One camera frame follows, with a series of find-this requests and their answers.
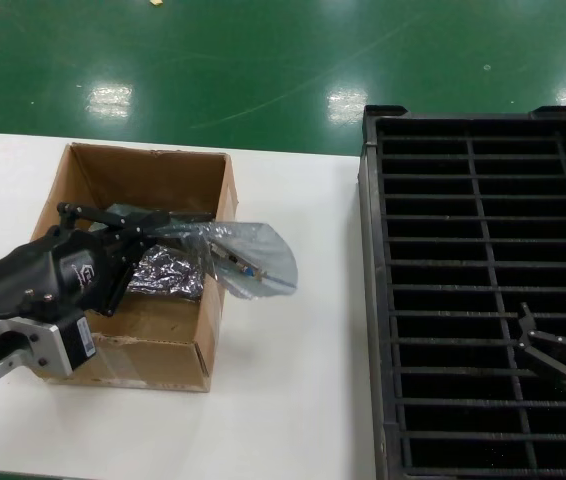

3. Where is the graphics card in antistatic bag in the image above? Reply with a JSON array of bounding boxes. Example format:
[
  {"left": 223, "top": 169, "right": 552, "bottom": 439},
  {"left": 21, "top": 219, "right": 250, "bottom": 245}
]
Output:
[
  {"left": 126, "top": 243, "right": 207, "bottom": 302},
  {"left": 165, "top": 209, "right": 214, "bottom": 224}
]

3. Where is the grey transparent antistatic bag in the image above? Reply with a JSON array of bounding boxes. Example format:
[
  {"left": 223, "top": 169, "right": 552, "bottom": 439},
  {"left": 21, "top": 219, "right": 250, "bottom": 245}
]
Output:
[{"left": 107, "top": 202, "right": 299, "bottom": 301}]

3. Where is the brown cardboard box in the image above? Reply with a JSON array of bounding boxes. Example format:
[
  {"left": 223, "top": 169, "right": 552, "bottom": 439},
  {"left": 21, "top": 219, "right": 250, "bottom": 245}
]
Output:
[{"left": 30, "top": 142, "right": 239, "bottom": 394}]

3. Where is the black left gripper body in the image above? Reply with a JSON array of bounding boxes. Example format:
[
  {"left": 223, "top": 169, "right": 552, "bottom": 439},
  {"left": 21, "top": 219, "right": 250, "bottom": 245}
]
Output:
[{"left": 0, "top": 225, "right": 120, "bottom": 324}]

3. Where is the black slotted plastic container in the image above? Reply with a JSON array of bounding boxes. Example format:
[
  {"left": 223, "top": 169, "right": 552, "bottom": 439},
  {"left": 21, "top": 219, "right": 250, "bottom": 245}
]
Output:
[{"left": 357, "top": 103, "right": 566, "bottom": 480}]

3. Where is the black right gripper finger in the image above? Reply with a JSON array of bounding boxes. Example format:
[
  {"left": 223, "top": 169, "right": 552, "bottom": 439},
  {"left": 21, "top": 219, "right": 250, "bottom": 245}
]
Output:
[{"left": 515, "top": 301, "right": 566, "bottom": 394}]

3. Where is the left wrist camera silver bracket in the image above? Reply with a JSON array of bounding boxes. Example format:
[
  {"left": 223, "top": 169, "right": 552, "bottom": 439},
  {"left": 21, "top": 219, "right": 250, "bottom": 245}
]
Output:
[{"left": 0, "top": 307, "right": 97, "bottom": 396}]

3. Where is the graphics card with silver bracket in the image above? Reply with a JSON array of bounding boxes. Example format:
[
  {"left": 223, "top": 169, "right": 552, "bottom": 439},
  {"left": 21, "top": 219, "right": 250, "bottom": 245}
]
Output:
[{"left": 207, "top": 239, "right": 272, "bottom": 286}]

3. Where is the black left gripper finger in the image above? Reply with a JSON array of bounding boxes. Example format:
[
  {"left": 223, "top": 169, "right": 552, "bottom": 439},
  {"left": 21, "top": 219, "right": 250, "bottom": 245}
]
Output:
[
  {"left": 56, "top": 201, "right": 172, "bottom": 239},
  {"left": 96, "top": 235, "right": 152, "bottom": 319}
]

